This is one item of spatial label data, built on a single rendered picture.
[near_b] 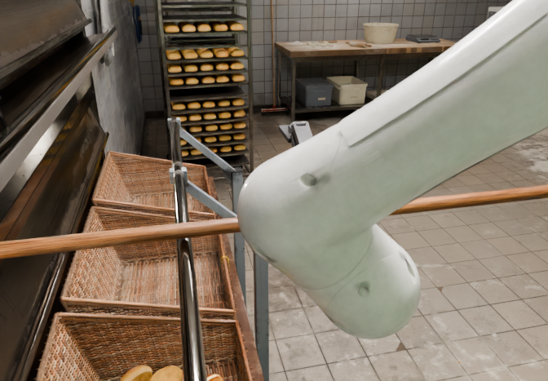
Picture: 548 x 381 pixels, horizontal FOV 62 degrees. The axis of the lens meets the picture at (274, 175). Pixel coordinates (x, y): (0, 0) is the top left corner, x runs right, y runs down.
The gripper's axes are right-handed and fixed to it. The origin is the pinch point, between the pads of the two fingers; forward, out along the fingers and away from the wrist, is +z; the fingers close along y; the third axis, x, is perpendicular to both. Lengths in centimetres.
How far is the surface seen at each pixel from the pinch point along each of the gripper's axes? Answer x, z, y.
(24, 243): -46.4, 5.1, 12.6
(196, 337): -18.5, -20.9, 15.9
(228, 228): -10.4, 4.6, 13.9
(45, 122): -40.4, 10.3, -7.6
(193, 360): -19.1, -25.2, 15.8
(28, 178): -55, 43, 15
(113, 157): -50, 151, 51
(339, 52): 166, 417, 46
